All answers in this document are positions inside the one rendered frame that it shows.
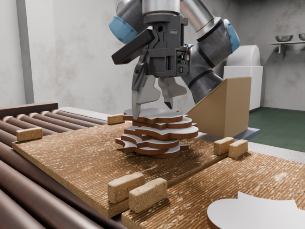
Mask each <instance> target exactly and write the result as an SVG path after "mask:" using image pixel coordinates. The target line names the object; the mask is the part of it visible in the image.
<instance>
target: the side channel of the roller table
mask: <svg viewBox="0 0 305 229"><path fill-rule="evenodd" d="M58 109H59V108H58V103H57V102H52V101H51V102H43V103H34V104H26V105H14V106H6V107H0V119H1V120H2V119H3V118H4V117H6V116H12V117H16V116H17V115H28V114H30V113H38V114H39V113H40V112H42V111H49V112H51V111H52V110H58Z"/></svg>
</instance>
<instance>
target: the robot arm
mask: <svg viewBox="0 0 305 229"><path fill-rule="evenodd" d="M113 2H114V7H115V10H116V15H114V16H113V18H112V19H111V21H110V22H109V28H110V30H111V32H112V33H113V34H114V36H115V37H116V38H117V39H118V40H119V41H121V42H122V43H124V44H125V46H123V47H122V48H120V49H119V50H118V51H116V52H115V53H114V54H112V56H111V57H112V60H113V62H114V64H115V65H126V64H129V63H130V62H131V61H133V60H134V59H135V58H137V57H138V56H140V57H139V61H138V63H137V64H136V67H135V69H134V73H133V81H132V89H131V90H132V111H133V119H134V120H138V116H139V113H140V108H141V104H145V103H150V102H154V101H157V100H158V99H159V98H160V96H161V91H159V90H158V89H156V88H155V87H154V84H155V80H156V78H158V85H159V87H160V88H161V90H162V95H163V97H164V103H165V104H166V105H167V106H168V107H169V109H171V110H172V109H173V97H176V96H180V95H185V94H186V93H187V89H186V87H184V86H182V85H180V84H178V83H177V82H176V80H175V78H174V77H181V78H182V80H183V81H184V83H185V84H186V85H187V87H188V88H189V90H190V91H191V93H192V96H193V99H194V102H195V105H196V104H197V103H199V102H200V101H201V100H202V99H203V98H204V97H206V96H207V95H208V94H209V93H210V92H211V91H212V90H214V89H215V88H216V87H217V86H218V85H219V84H220V83H221V82H222V81H224V79H222V78H221V77H219V76H218V75H216V74H215V73H214V71H213V70H212V69H213V68H214V67H215V66H217V65H218V64H219V63H220V62H222V61H223V60H224V59H225V58H226V57H228V56H229V55H230V54H233V52H234V51H235V50H236V49H238V48H239V46H240V40H239V37H238V35H237V33H236V32H235V30H234V28H233V26H232V25H231V24H230V22H229V21H228V20H227V19H225V20H222V19H221V18H220V17H214V16H213V14H212V13H211V12H210V10H209V9H208V8H207V7H206V5H205V4H204V3H203V1H202V0H113ZM180 14H181V15H182V16H181V15H180ZM188 24H189V25H190V26H191V27H192V28H193V30H194V31H195V33H196V37H195V39H196V40H197V41H198V43H197V44H195V45H193V44H189V45H187V44H184V26H187V25H188ZM149 26H152V29H147V28H148V27H149ZM184 45H185V47H184ZM186 45H187V46H186Z"/></svg>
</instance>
